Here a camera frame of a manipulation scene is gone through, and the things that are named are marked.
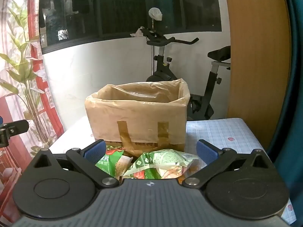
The black exercise bike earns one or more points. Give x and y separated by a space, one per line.
163 73

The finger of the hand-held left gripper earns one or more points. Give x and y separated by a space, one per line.
17 126

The white plastic bag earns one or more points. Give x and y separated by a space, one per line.
155 13

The crumpled white tissue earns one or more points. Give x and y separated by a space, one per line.
136 32

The teal curtain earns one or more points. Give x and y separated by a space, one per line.
297 75

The large green snack packet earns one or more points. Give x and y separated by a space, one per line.
161 163

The brown cardboard box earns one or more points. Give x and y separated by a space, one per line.
151 150

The thin metal pole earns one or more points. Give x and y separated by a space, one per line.
153 47

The red bamboo print curtain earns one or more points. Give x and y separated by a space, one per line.
21 75

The wooden board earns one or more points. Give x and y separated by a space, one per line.
255 63

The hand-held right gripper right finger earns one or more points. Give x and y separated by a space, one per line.
206 151

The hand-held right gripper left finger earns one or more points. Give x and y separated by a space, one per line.
94 150

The clear plastic box liner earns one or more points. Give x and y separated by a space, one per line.
137 113

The small green snack packet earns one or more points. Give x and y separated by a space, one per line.
107 160

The dark window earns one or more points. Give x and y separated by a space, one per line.
118 9

